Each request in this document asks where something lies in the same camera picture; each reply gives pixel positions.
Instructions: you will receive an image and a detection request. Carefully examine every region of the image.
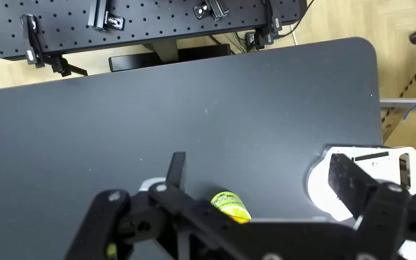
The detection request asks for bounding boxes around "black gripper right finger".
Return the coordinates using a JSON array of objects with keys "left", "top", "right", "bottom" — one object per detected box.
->
[{"left": 328, "top": 153, "right": 378, "bottom": 218}]

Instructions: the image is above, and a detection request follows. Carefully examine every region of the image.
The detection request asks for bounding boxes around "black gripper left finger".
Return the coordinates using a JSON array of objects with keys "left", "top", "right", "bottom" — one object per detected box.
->
[{"left": 166, "top": 151, "right": 186, "bottom": 188}]

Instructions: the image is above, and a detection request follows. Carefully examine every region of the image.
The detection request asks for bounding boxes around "yellow-green cartoon mug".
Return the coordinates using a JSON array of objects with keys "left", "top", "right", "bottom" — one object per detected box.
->
[{"left": 211, "top": 190, "right": 251, "bottom": 224}]

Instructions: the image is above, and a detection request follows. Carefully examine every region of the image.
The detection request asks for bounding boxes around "silver metal mounting plate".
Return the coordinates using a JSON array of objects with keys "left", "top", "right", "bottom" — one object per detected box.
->
[{"left": 306, "top": 146, "right": 416, "bottom": 221}]

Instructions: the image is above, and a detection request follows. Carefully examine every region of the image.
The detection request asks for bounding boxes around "black perforated breadboard table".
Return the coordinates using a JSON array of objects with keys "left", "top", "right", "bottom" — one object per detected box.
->
[{"left": 0, "top": 0, "right": 309, "bottom": 60}]

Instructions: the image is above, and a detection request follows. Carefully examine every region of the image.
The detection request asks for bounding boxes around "black clamp on breadboard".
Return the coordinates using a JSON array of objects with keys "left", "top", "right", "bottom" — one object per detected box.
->
[{"left": 20, "top": 13, "right": 88, "bottom": 76}]

